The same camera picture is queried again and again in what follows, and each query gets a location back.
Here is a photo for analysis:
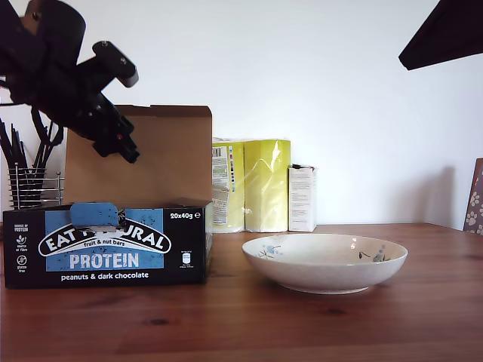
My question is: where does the black snack bar carton box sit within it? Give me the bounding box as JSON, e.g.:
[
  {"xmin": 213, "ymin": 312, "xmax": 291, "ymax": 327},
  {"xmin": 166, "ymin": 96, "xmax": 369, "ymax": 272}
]
[{"xmin": 2, "ymin": 105, "xmax": 214, "ymax": 290}]

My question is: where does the small white carton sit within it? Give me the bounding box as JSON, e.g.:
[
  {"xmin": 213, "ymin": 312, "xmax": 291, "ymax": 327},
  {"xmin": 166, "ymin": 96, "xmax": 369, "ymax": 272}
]
[{"xmin": 288, "ymin": 164, "xmax": 318, "ymax": 233}]

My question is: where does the black stick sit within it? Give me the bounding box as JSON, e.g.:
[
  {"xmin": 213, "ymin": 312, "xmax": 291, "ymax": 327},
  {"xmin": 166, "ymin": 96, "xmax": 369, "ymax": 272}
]
[
  {"xmin": 0, "ymin": 115, "xmax": 20, "ymax": 173},
  {"xmin": 34, "ymin": 130, "xmax": 52, "ymax": 173},
  {"xmin": 10, "ymin": 125, "xmax": 24, "ymax": 171},
  {"xmin": 40, "ymin": 124, "xmax": 63, "ymax": 173},
  {"xmin": 20, "ymin": 141, "xmax": 32, "ymax": 173}
]

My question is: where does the yellow paper towel pack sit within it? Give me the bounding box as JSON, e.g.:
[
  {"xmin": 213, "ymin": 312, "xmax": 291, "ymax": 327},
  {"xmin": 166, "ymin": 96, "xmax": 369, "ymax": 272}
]
[{"xmin": 211, "ymin": 137, "xmax": 292, "ymax": 235}]

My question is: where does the white floral ceramic bowl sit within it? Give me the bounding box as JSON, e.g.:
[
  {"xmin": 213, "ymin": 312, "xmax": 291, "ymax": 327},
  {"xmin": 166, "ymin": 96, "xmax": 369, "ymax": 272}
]
[{"xmin": 241, "ymin": 233, "xmax": 409, "ymax": 296}]

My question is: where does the paw print chair back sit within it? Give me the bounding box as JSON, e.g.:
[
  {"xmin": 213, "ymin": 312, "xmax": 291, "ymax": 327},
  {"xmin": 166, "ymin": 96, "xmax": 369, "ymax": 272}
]
[{"xmin": 463, "ymin": 158, "xmax": 483, "ymax": 237}]

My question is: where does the chrome wire holder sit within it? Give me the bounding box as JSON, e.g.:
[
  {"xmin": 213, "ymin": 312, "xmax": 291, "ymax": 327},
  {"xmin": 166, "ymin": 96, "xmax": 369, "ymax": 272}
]
[{"xmin": 8, "ymin": 165, "xmax": 66, "ymax": 209}]

